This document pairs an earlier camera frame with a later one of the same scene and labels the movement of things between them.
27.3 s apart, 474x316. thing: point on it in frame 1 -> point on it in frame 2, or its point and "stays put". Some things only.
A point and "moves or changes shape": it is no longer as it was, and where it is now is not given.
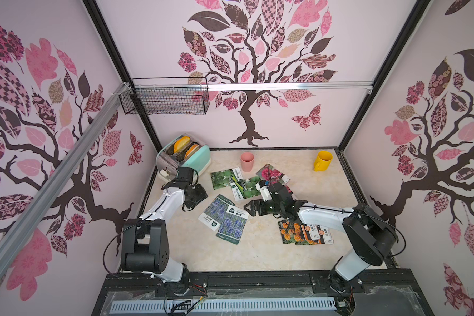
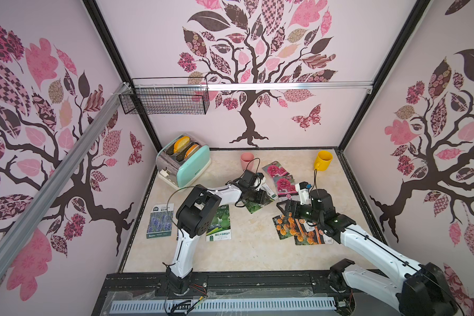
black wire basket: [166, 96] stays put
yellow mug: [323, 161] stays put
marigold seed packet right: [312, 234] stays put
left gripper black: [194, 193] -> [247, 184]
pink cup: [247, 161] stays put
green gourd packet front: [245, 188] moves or changes shape
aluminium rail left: [4, 252] stays put
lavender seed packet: [212, 214] moves or changes shape
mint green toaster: [182, 150] stays put
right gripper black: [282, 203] -> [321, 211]
